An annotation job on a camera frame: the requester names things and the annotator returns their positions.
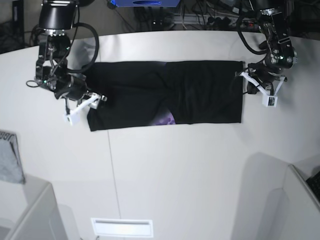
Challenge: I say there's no white cabinet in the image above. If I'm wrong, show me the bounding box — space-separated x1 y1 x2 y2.
260 165 320 240
0 175 68 240

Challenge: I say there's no grey folded cloth bag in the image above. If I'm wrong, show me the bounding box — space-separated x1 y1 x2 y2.
0 130 26 184

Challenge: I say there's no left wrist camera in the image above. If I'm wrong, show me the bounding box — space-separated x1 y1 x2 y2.
262 95 278 108

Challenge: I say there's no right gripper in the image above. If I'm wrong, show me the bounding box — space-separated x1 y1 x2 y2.
54 76 108 115

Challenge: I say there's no blue box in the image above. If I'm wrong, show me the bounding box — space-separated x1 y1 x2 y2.
111 0 180 7

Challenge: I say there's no black T-shirt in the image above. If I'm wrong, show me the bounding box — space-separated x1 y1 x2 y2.
85 60 244 131

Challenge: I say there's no white cabinet right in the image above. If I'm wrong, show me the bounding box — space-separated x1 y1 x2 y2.
260 165 320 240

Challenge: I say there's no black keyboard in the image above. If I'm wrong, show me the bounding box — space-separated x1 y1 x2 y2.
306 172 320 201

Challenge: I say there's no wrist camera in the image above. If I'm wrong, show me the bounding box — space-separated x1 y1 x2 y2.
63 114 80 126
262 95 278 108

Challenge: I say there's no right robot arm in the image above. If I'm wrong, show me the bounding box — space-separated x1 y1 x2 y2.
25 0 107 117

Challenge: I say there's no white table slot plate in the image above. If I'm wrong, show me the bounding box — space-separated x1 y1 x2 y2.
91 218 154 238

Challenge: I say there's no white cabinet left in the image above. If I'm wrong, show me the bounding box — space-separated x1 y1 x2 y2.
0 175 68 240

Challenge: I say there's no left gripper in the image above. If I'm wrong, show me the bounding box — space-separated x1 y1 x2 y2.
241 63 288 96

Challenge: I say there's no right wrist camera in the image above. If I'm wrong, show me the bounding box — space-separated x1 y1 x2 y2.
63 114 80 126

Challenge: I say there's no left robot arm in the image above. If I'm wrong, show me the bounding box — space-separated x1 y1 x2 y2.
236 0 297 96

